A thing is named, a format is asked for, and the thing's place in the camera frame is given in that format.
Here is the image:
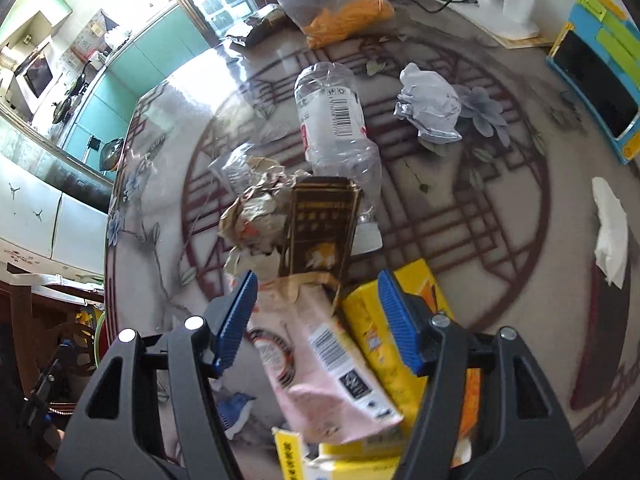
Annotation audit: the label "microwave oven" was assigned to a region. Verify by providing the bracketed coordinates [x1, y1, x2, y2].
[12, 52, 56, 111]

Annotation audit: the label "grey floral tablecloth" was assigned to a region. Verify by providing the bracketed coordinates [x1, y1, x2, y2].
[104, 0, 640, 480]

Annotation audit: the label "small clear wrapper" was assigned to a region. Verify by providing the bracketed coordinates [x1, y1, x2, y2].
[207, 142, 256, 196]

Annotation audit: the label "brown paper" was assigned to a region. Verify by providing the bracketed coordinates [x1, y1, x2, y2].
[219, 157, 311, 281]

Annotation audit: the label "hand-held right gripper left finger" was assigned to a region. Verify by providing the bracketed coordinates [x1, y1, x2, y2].
[55, 270, 261, 480]

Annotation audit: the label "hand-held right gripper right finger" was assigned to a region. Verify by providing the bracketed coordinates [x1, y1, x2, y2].
[377, 269, 586, 480]

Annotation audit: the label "plastic bag with orange strips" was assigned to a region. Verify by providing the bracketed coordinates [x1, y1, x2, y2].
[257, 0, 396, 50]

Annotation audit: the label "crumpled white paper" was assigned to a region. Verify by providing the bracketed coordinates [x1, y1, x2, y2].
[394, 62, 463, 143]

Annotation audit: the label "yellow orange packet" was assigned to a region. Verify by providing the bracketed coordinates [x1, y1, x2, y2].
[341, 258, 483, 466]

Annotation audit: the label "clear snack packet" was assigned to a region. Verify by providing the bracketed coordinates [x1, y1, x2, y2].
[294, 61, 385, 256]

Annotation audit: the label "dark flat box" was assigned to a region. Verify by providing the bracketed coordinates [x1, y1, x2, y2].
[227, 4, 288, 48]

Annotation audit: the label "blue white wrapper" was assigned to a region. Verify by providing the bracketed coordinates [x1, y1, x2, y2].
[217, 392, 257, 441]

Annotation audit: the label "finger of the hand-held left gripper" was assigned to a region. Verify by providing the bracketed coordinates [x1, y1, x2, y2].
[25, 340, 76, 411]

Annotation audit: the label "red bin with green rim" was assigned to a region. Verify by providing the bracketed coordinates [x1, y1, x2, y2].
[75, 307, 110, 376]

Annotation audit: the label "dark brown carton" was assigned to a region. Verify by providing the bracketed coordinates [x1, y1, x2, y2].
[282, 176, 363, 291]

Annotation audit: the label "teal kitchen cabinets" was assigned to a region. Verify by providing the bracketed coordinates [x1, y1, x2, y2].
[50, 5, 211, 171]

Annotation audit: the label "white paper cup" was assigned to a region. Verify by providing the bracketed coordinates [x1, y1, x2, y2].
[501, 0, 537, 25]

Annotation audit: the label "blue yellow toy tablet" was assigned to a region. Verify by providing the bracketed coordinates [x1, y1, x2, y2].
[545, 0, 640, 165]

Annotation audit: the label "yellow white carton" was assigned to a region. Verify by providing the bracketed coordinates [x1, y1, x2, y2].
[272, 427, 406, 480]

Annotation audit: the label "white tissue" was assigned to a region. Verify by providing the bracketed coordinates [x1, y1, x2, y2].
[591, 176, 630, 290]

